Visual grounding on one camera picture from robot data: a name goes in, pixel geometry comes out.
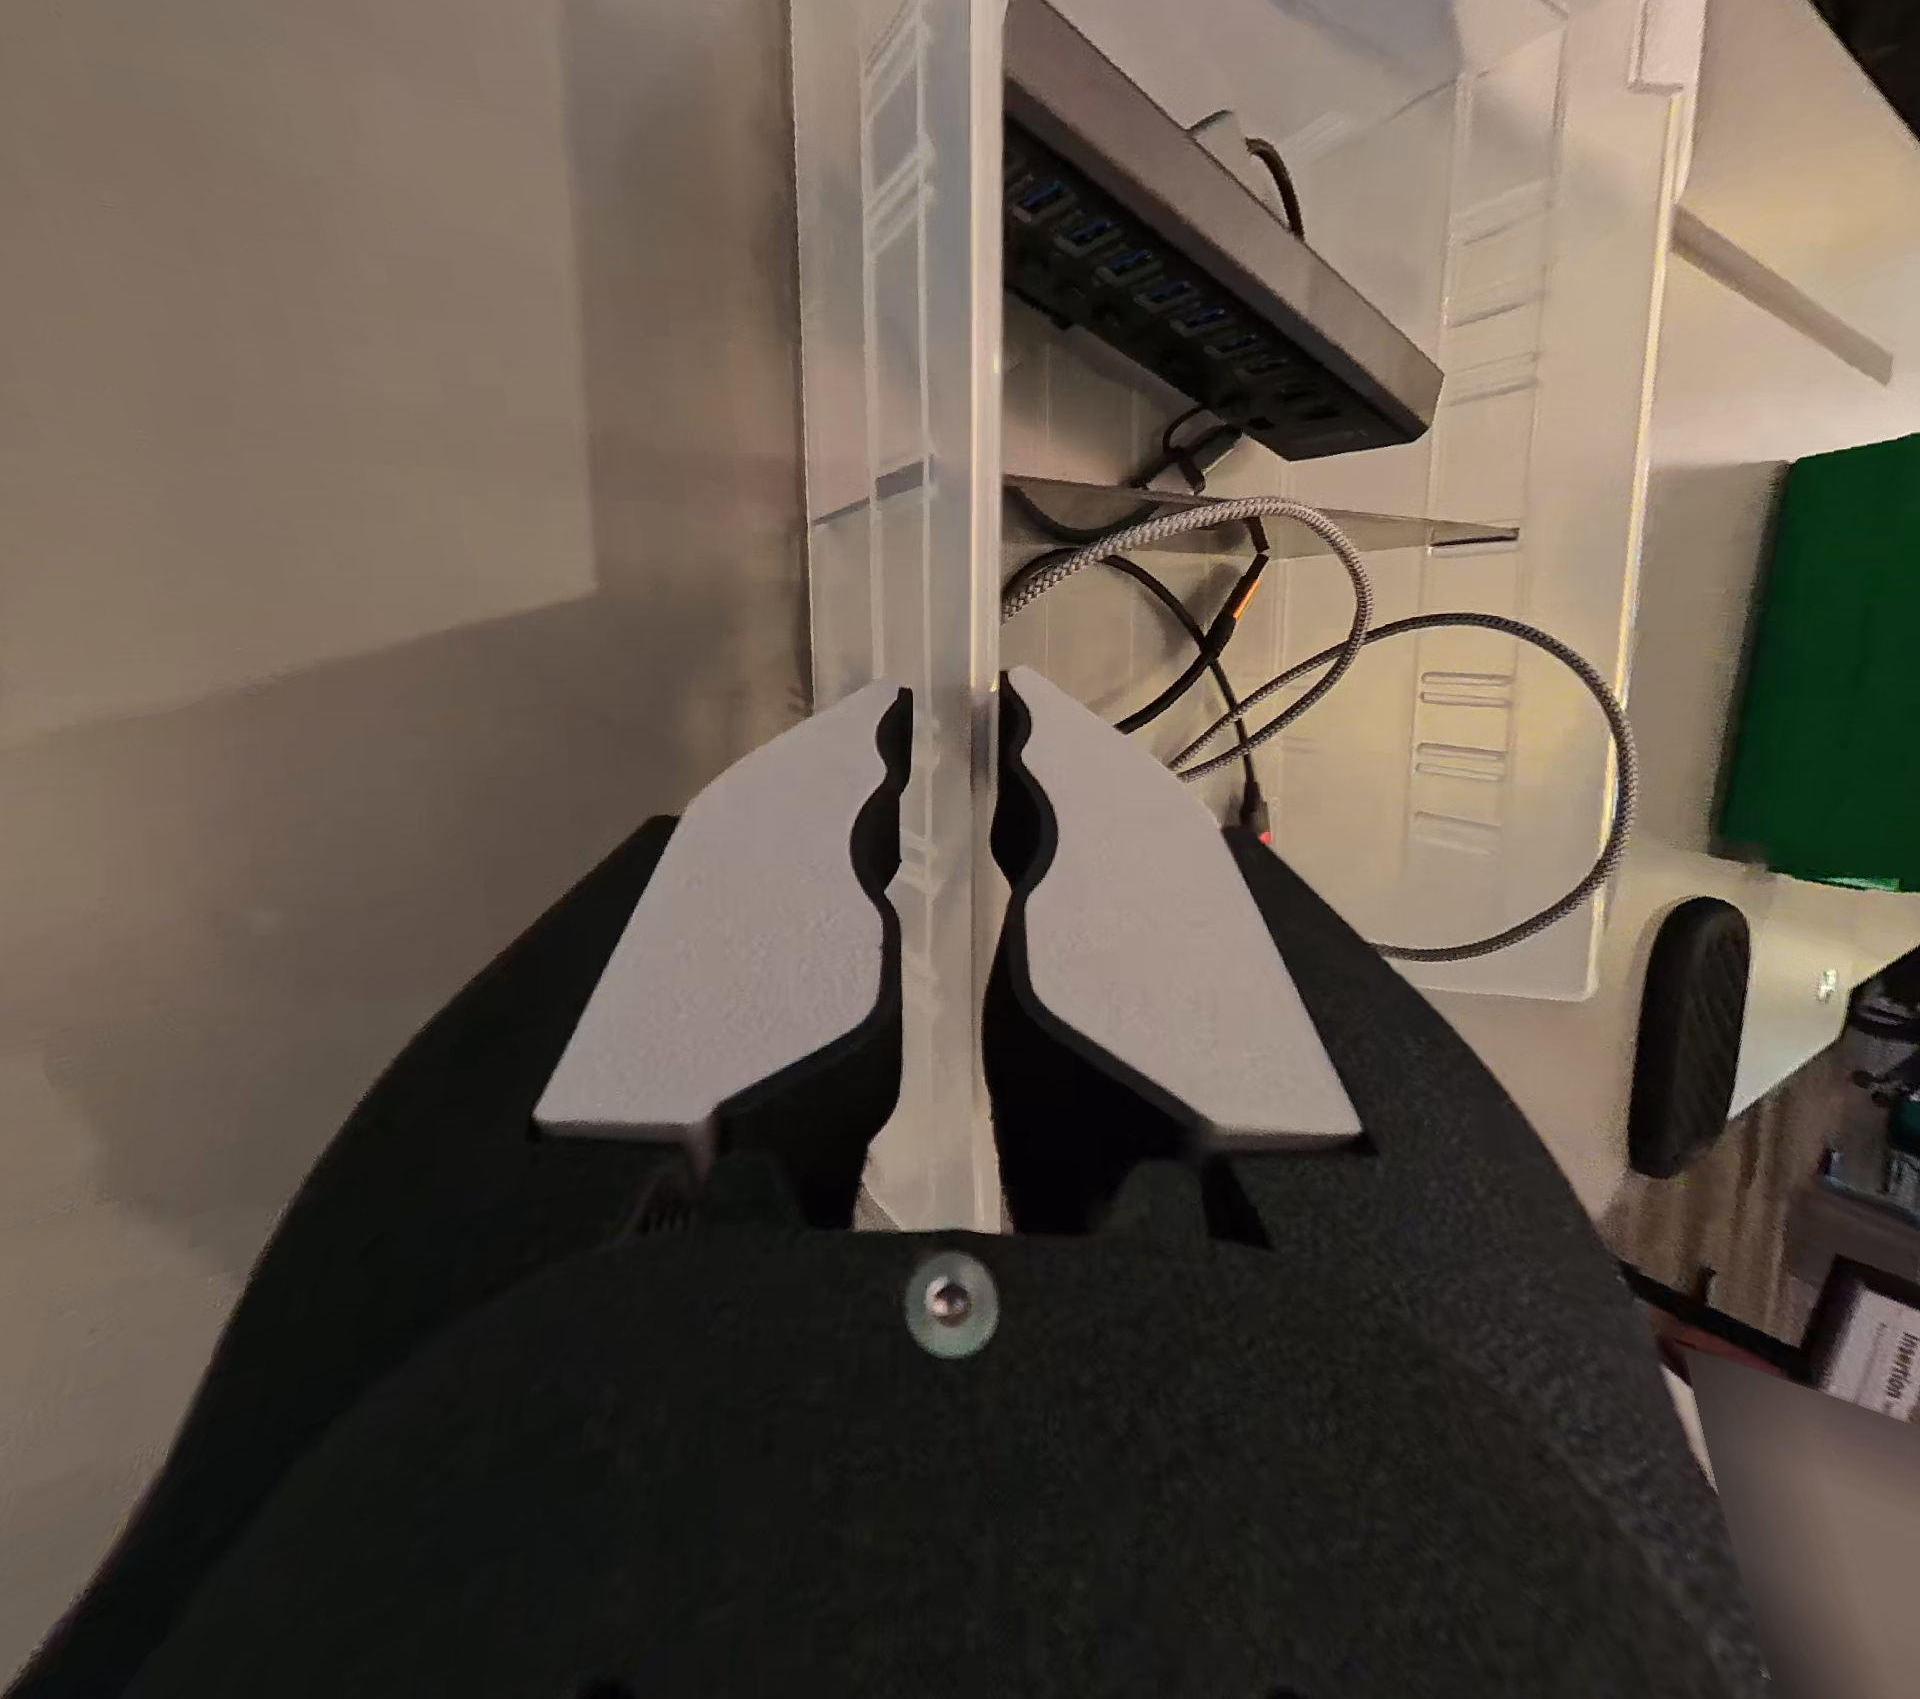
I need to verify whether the grey braided usb cable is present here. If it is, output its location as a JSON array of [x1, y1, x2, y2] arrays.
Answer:
[[1002, 500, 1640, 966]]

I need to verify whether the green plastic bin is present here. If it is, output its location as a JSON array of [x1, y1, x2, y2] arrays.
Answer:
[[1715, 434, 1920, 894]]

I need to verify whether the clear plastic bin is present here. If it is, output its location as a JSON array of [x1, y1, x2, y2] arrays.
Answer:
[[787, 0, 1720, 1236]]

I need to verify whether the black cable red plug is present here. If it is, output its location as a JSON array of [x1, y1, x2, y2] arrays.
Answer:
[[1222, 530, 1279, 850]]

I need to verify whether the framed marker sign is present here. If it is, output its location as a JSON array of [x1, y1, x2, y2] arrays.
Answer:
[[1807, 1256, 1920, 1431]]

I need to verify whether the black round wrist rest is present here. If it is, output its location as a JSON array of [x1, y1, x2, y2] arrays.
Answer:
[[1627, 896, 1755, 1184]]

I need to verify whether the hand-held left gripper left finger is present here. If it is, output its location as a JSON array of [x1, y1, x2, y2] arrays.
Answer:
[[533, 686, 913, 1146]]

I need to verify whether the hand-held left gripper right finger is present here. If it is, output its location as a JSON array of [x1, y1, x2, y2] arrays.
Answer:
[[991, 664, 1364, 1154]]

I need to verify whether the black multi-port usb hub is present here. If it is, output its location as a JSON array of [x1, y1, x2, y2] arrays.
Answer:
[[996, 0, 1447, 452]]

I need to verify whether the black usb cable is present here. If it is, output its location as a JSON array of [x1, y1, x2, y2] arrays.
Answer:
[[1243, 136, 1308, 238], [1020, 410, 1255, 742]]

